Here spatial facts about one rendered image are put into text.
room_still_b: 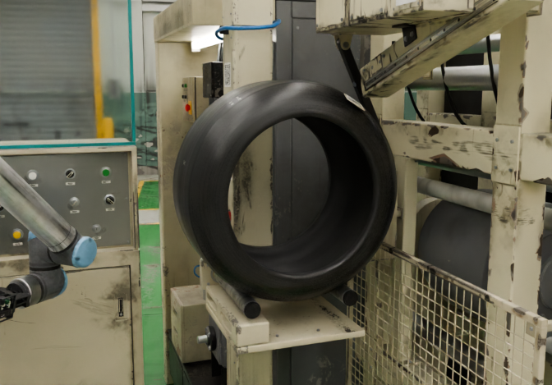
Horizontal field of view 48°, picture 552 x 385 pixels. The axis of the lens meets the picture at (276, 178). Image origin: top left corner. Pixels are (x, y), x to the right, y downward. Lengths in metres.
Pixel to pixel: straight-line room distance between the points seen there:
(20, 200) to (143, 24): 9.20
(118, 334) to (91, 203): 0.48
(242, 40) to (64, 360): 1.28
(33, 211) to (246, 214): 0.63
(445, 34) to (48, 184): 1.39
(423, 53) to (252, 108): 0.47
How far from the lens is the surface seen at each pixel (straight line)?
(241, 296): 1.67
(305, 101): 1.56
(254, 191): 1.93
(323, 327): 1.77
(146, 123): 10.70
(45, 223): 1.77
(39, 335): 2.33
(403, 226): 2.12
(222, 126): 1.52
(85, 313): 2.31
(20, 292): 1.92
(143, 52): 10.77
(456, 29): 1.56
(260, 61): 1.91
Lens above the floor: 1.47
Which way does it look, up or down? 8 degrees down
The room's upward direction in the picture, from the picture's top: straight up
